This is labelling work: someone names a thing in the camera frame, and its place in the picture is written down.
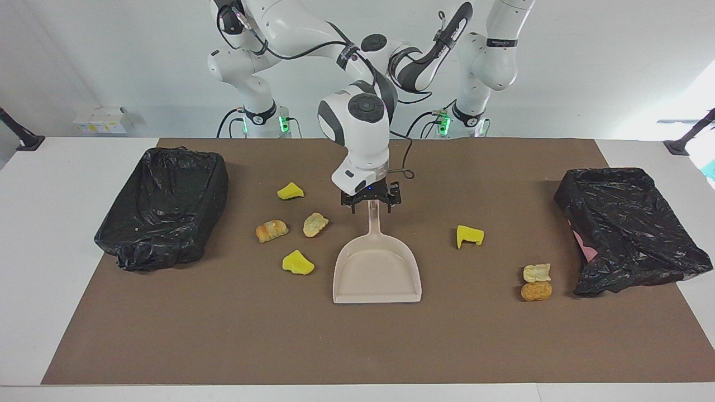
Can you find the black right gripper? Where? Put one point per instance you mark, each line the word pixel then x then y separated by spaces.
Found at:
pixel 371 192

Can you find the pale round cracker chip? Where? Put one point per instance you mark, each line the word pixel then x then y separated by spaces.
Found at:
pixel 315 224

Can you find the beige plastic dustpan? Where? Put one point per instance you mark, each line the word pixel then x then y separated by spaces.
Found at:
pixel 377 273

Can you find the yellow sponge wedge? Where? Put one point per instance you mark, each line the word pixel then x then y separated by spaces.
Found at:
pixel 290 191

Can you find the yellow curved sponge piece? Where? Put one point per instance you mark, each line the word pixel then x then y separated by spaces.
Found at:
pixel 298 263

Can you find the yellow sponge piece with notch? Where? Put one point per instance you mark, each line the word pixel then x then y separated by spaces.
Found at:
pixel 468 234

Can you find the striped croissant piece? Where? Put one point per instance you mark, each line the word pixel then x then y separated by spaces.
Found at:
pixel 272 231

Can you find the pale flaky pastry piece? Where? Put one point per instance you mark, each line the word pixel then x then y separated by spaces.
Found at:
pixel 536 273

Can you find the brown round bread bun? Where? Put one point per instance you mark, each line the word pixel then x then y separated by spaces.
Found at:
pixel 536 291

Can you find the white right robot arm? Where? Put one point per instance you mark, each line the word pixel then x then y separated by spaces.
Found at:
pixel 357 139

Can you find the right black trash bag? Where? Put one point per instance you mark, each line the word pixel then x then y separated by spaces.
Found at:
pixel 162 212

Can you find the black trash bag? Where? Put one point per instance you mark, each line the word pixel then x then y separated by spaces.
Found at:
pixel 631 223
pixel 162 212

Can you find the left black trash bag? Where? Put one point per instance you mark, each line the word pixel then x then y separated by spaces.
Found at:
pixel 631 223

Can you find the green lit connector box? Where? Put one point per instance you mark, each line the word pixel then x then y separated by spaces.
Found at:
pixel 444 124
pixel 284 124

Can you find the brown paper table mat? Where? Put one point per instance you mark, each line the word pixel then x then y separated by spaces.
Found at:
pixel 357 346

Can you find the white cardboard box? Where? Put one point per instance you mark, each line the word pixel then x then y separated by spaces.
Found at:
pixel 111 121

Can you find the small white box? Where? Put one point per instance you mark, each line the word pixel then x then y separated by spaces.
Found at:
pixel 82 125

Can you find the teal object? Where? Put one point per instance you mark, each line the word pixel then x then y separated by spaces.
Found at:
pixel 710 170

